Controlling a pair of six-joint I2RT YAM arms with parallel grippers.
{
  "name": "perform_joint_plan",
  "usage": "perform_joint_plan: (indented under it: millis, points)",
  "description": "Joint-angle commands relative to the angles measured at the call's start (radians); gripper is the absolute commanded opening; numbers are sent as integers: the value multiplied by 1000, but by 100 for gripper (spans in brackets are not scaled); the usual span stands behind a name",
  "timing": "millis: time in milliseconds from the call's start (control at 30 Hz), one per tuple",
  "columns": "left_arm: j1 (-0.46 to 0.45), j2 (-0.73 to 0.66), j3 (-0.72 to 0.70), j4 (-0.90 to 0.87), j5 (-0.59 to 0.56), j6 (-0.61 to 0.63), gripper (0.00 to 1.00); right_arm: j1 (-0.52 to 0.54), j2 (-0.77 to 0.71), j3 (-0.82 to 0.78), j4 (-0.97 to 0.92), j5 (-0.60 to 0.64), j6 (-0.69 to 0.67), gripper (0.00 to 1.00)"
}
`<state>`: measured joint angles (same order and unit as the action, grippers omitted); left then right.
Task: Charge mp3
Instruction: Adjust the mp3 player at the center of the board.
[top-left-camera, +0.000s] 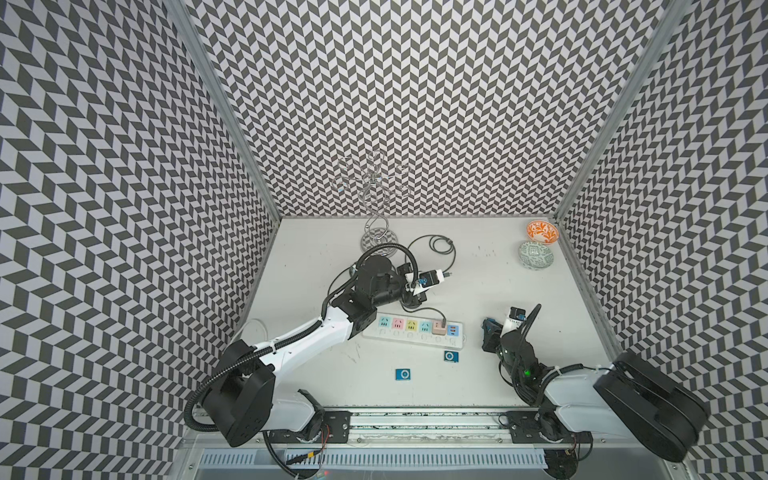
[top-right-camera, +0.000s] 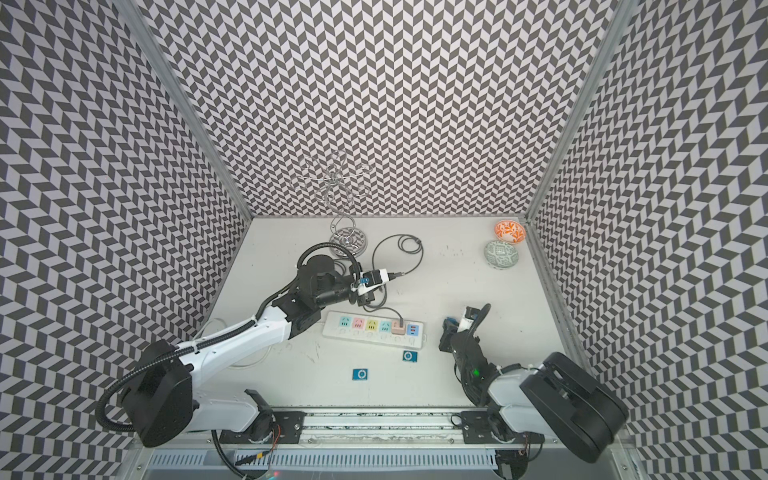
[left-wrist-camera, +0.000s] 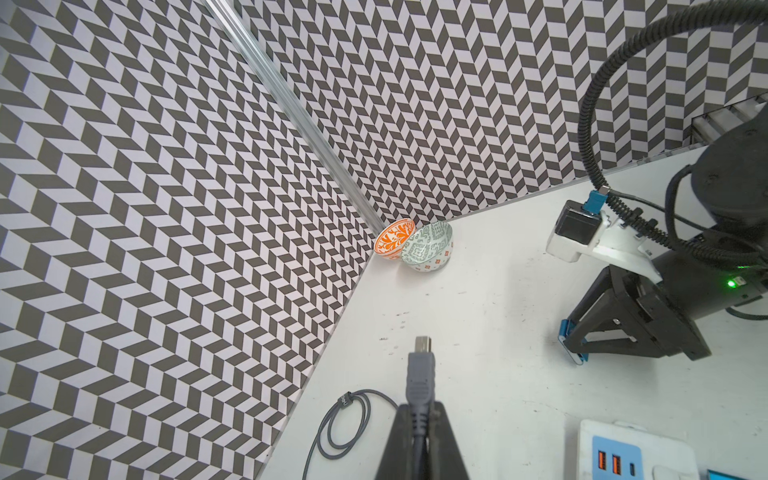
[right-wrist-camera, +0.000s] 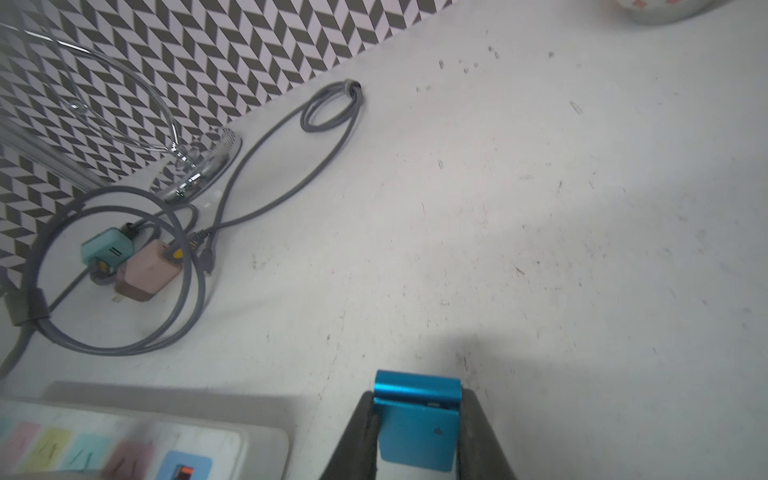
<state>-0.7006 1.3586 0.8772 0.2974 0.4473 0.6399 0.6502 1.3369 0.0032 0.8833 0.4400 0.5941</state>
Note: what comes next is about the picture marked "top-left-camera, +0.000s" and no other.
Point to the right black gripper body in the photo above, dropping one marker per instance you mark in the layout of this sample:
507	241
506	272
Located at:
492	342

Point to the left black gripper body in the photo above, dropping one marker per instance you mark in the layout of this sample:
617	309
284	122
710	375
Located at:
410	300

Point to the pink charger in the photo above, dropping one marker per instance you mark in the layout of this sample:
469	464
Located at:
438	328

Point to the teal mp3 player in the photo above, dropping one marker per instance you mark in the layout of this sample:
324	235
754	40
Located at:
491	327

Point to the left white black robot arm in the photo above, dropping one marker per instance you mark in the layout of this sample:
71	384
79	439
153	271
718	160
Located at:
240	398

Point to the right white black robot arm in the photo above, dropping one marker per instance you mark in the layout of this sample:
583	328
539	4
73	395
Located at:
630	398

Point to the white colourful power strip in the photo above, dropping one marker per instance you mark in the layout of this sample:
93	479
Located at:
415	330

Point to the blue mp3 player middle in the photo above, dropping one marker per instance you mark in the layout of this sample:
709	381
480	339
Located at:
451	356

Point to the green patterned bowl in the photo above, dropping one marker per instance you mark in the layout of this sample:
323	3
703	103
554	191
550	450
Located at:
535	256

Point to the orange patterned bowl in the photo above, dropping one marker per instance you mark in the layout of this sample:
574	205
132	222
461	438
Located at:
543	232

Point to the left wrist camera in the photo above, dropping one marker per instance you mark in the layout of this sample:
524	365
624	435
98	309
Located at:
429	279

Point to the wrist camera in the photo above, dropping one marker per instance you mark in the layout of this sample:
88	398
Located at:
515	319
429	279

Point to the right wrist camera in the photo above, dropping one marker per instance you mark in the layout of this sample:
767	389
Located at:
515	319

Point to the chrome wire cup stand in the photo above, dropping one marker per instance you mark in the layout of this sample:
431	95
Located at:
376	181

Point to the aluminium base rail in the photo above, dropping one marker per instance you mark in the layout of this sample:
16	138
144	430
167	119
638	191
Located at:
388	426

